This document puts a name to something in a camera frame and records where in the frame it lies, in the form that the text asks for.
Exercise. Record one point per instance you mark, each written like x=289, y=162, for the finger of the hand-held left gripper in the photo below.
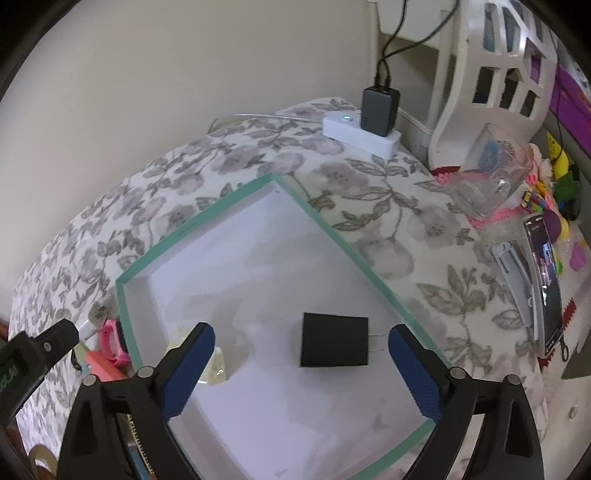
x=55, y=341

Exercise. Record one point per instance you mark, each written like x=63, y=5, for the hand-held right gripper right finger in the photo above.
x=411, y=369

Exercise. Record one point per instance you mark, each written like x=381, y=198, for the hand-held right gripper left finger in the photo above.
x=191, y=369

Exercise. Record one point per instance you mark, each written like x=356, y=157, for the small clear bottle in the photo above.
x=217, y=369

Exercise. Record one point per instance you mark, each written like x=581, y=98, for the coral pink clip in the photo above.
x=99, y=362

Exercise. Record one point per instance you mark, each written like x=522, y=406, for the black charger adapter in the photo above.
x=332, y=339

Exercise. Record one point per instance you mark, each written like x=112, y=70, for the teal-rimmed white box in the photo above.
x=277, y=258

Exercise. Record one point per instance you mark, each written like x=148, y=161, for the beige tape roll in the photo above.
x=39, y=457

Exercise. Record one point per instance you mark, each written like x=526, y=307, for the white stapler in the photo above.
x=512, y=277

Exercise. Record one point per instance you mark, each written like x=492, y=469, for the black smartphone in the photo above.
x=547, y=277

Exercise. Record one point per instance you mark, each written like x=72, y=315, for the pink knitted mat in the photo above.
x=505, y=213

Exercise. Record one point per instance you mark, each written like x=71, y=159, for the clear plastic cup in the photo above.
x=485, y=184

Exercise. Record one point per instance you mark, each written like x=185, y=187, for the pink square toy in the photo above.
x=578, y=257

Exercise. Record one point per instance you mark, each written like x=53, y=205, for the purple ball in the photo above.
x=556, y=227

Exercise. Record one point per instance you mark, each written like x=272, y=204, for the grey floral tablecloth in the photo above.
x=231, y=152

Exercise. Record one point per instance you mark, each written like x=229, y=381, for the green toy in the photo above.
x=568, y=189

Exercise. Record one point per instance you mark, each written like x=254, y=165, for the white power strip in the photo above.
x=341, y=127

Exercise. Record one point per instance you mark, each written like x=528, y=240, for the yellow toy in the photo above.
x=561, y=161

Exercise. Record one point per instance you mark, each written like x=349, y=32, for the purple box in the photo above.
x=572, y=97

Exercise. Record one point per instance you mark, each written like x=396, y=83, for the white plastic laundry basket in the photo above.
x=457, y=55

